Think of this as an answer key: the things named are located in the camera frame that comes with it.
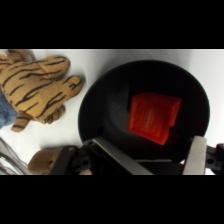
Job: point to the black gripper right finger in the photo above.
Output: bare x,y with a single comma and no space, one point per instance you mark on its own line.
196,156

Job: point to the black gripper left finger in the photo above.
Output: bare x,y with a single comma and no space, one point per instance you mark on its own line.
116,155

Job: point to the red cube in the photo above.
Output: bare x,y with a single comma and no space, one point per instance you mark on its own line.
151,116

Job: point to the black bowl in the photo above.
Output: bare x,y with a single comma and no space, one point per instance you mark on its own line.
106,110

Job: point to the brown plush toy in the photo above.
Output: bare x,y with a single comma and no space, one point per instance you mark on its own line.
41,161

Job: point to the tiger striped plush toy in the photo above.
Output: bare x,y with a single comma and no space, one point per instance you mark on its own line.
33,85

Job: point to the blue plush toy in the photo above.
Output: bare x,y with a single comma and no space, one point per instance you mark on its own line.
6,111

